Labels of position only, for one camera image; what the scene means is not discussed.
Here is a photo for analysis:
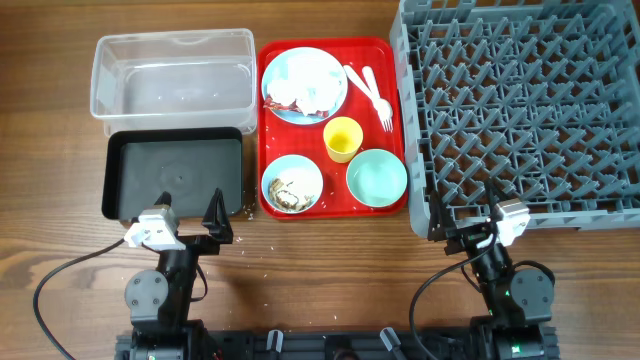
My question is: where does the light blue plate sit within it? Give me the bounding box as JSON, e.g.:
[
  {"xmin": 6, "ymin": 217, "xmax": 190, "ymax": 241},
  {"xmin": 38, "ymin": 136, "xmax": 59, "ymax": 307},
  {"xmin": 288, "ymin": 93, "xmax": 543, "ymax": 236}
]
[{"xmin": 261, "ymin": 47, "xmax": 348, "ymax": 125}]

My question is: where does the light blue bowl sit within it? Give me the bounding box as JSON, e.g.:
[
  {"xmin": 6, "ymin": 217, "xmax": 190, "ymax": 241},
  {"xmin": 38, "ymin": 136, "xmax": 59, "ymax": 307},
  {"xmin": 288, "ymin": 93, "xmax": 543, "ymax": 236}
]
[{"xmin": 261, "ymin": 154, "xmax": 324, "ymax": 215}]

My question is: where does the black mounting rail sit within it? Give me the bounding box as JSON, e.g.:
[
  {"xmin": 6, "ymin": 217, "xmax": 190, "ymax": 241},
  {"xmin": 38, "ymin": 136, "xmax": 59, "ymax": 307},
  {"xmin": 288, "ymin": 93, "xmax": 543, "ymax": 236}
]
[{"xmin": 114, "ymin": 327, "xmax": 559, "ymax": 360}]

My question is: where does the yellow plastic cup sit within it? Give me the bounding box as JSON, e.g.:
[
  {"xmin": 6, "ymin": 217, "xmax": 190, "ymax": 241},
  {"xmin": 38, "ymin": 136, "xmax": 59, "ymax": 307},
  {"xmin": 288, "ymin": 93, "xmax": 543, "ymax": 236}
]
[{"xmin": 323, "ymin": 117, "xmax": 364, "ymax": 163}]

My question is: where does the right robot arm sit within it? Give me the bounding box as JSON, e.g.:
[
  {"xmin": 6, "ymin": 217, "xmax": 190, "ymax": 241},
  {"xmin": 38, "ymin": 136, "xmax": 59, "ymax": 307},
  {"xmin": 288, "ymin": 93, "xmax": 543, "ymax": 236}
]
[{"xmin": 418, "ymin": 180, "xmax": 560, "ymax": 359}]

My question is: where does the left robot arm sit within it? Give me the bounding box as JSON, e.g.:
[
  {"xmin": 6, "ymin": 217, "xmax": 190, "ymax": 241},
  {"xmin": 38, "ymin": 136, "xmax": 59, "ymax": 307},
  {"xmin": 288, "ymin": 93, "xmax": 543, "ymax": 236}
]
[{"xmin": 114, "ymin": 189, "xmax": 233, "ymax": 360}]

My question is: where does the white plastic spoon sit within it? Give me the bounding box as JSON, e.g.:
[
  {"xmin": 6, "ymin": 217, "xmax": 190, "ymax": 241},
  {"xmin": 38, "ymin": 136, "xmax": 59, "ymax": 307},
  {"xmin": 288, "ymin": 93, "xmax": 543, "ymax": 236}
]
[{"xmin": 343, "ymin": 65, "xmax": 373, "ymax": 102}]

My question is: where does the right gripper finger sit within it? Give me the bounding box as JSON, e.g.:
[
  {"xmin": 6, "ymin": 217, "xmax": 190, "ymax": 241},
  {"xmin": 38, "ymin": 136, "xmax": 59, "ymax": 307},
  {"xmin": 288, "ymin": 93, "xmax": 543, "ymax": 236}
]
[
  {"xmin": 484, "ymin": 179, "xmax": 510, "ymax": 213},
  {"xmin": 427, "ymin": 190, "xmax": 457, "ymax": 239}
]

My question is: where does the grey dishwasher rack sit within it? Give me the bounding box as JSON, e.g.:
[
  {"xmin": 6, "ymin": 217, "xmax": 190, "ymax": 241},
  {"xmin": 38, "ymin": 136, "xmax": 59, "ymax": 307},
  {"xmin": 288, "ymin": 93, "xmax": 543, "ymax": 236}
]
[{"xmin": 390, "ymin": 1, "xmax": 639, "ymax": 236}]

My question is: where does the mint green bowl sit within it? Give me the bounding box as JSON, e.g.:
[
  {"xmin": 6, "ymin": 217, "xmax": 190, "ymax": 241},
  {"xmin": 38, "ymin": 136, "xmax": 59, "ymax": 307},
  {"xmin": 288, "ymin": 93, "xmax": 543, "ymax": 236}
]
[{"xmin": 346, "ymin": 149, "xmax": 408, "ymax": 208}]

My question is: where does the white napkin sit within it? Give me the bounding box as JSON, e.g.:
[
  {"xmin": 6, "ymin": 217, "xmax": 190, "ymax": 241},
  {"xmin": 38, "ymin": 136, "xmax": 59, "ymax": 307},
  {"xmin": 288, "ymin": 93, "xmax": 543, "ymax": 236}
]
[{"xmin": 266, "ymin": 56, "xmax": 343, "ymax": 114}]

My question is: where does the food scraps and rice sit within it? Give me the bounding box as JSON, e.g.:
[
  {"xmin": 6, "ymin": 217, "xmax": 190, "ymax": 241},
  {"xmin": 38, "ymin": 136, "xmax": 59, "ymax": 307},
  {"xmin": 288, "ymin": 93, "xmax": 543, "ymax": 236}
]
[{"xmin": 268, "ymin": 168, "xmax": 315, "ymax": 213}]

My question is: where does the clear plastic bin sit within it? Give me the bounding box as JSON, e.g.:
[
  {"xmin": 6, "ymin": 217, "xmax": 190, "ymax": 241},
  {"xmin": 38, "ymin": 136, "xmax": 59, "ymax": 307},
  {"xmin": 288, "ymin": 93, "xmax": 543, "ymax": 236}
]
[{"xmin": 89, "ymin": 28, "xmax": 258, "ymax": 136}]

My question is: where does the white plastic fork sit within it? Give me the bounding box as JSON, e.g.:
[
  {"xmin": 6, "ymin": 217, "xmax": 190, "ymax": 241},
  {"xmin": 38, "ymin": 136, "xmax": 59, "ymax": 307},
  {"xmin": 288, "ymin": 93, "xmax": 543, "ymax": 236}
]
[{"xmin": 362, "ymin": 66, "xmax": 393, "ymax": 132}]

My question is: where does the red snack wrapper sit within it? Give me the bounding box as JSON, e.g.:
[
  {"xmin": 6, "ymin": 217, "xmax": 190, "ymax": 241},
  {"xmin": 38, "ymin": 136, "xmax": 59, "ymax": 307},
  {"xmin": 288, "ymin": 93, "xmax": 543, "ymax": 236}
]
[{"xmin": 264, "ymin": 96, "xmax": 329, "ymax": 118}]

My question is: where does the black plastic bin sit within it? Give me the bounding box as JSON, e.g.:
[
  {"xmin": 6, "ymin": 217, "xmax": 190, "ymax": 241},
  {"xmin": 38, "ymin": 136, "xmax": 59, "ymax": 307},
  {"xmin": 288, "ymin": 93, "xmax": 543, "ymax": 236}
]
[{"xmin": 101, "ymin": 127, "xmax": 244, "ymax": 221}]

